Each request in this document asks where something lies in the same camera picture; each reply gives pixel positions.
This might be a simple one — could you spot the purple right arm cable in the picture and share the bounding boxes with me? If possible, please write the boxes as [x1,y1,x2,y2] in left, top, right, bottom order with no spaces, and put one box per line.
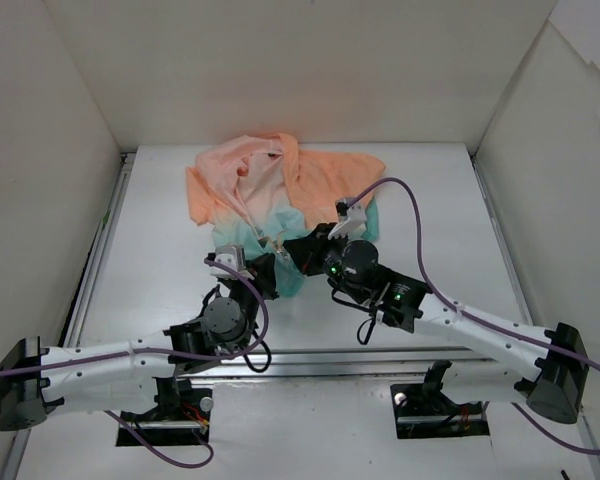
[349,177,600,455]

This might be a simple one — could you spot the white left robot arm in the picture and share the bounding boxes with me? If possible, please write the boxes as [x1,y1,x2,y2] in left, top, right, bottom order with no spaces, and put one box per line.
[0,245,278,432]

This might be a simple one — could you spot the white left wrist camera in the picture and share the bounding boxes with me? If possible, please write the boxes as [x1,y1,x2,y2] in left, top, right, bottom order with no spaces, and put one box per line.
[205,245,254,280]

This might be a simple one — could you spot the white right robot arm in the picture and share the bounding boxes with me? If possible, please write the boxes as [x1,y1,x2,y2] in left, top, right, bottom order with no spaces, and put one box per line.
[284,224,589,424]

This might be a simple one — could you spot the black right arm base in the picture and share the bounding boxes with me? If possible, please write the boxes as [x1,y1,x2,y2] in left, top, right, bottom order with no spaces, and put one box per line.
[390,384,490,440]

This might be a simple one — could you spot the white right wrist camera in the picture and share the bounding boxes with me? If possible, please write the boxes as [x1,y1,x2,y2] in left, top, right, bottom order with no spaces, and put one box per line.
[328,197,367,240]

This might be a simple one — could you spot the aluminium table edge rail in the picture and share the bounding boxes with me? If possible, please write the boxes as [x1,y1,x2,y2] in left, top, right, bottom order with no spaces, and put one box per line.
[184,347,484,383]

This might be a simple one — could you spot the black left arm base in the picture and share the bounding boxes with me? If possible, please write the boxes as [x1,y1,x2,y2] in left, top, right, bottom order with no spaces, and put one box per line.
[120,379,214,447]

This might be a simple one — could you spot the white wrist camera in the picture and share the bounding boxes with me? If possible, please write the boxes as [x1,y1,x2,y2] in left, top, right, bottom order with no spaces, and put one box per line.
[205,245,254,280]
[328,197,367,240]

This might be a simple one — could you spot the metal zipper slider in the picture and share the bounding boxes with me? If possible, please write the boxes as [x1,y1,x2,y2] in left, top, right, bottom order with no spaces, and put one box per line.
[272,231,290,259]

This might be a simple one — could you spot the orange and teal jacket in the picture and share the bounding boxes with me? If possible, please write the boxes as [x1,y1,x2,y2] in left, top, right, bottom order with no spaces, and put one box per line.
[185,133,386,298]

